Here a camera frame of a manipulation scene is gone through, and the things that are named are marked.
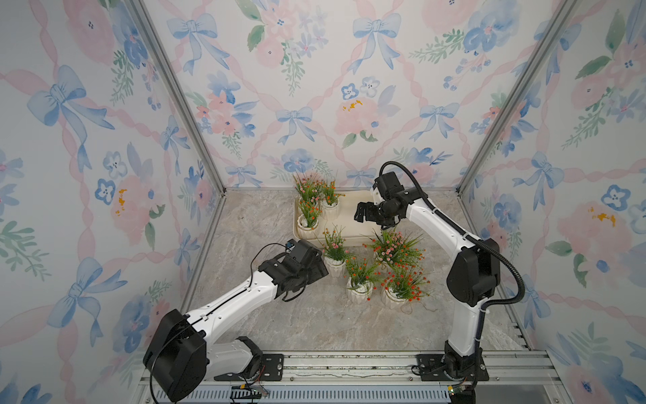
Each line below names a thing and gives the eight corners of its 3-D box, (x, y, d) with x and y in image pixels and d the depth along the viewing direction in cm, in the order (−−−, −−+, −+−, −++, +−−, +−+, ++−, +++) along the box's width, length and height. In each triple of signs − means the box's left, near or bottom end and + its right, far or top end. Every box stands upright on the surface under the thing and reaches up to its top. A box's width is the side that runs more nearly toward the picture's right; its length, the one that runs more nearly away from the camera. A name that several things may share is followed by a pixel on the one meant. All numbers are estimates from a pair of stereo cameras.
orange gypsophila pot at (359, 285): (345, 304, 88) (348, 288, 77) (344, 275, 95) (346, 257, 84) (372, 304, 88) (378, 288, 77) (368, 275, 95) (374, 257, 84)
